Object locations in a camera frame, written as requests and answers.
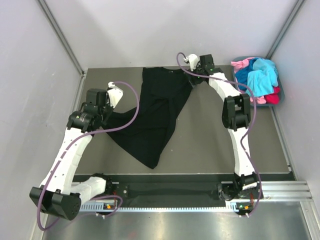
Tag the blue-grey laundry basket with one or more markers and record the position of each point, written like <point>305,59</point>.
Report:
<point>242,88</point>

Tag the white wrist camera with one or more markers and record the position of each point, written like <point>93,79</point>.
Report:
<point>193,61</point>
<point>114,94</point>

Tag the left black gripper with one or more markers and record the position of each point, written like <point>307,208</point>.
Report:
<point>110,109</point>

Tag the light cyan t shirt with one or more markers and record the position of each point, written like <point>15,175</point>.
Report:
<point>263,77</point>

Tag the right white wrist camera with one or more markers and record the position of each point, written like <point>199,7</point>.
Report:
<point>193,61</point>

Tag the dark blue t shirt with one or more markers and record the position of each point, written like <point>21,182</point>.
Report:
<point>242,74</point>

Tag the pink t shirt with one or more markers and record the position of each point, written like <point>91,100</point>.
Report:
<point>241,64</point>

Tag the grey slotted cable duct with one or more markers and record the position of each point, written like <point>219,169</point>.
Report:
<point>109,206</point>

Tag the left aluminium corner post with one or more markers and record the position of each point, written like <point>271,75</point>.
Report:
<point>60,35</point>

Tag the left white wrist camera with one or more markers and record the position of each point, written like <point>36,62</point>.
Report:
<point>114,94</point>

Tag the black t shirt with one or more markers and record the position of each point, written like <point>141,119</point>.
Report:
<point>164,92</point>

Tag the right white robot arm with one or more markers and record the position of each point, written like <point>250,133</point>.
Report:
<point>236,118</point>

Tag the red t shirt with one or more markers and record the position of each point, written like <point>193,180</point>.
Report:
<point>273,98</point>

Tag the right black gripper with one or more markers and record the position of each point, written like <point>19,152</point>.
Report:
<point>197,82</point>

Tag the aluminium corner post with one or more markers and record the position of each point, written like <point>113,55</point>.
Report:
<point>298,5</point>
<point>60,35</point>

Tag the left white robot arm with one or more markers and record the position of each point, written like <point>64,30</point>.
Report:
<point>56,195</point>

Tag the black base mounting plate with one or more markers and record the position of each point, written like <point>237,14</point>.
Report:
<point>170,191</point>

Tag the right aluminium corner post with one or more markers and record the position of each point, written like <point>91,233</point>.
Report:
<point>298,5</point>

